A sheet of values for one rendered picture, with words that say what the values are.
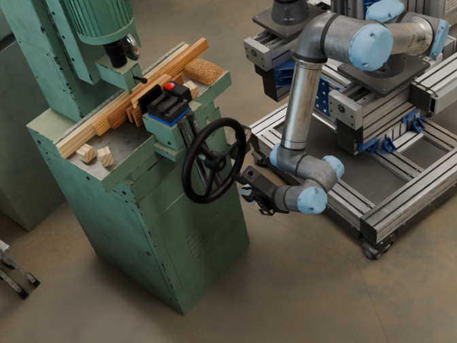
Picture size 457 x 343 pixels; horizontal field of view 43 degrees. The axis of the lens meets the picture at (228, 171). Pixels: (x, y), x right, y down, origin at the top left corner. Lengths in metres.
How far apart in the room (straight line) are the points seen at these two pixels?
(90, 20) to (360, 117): 0.94
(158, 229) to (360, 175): 0.95
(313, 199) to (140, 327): 1.15
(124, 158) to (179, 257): 0.57
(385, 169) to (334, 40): 1.13
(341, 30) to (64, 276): 1.76
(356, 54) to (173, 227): 0.96
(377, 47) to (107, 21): 0.74
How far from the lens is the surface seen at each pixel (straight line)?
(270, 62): 2.35
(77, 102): 2.07
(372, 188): 2.51
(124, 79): 1.85
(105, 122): 1.91
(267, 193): 1.74
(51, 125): 2.22
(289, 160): 1.73
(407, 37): 1.76
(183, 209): 2.11
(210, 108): 2.01
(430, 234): 2.64
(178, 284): 2.32
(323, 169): 1.68
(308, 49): 1.61
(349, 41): 1.53
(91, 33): 1.75
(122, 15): 1.74
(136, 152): 1.82
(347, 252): 2.56
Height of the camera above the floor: 2.08
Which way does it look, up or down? 45 degrees down
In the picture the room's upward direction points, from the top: 13 degrees counter-clockwise
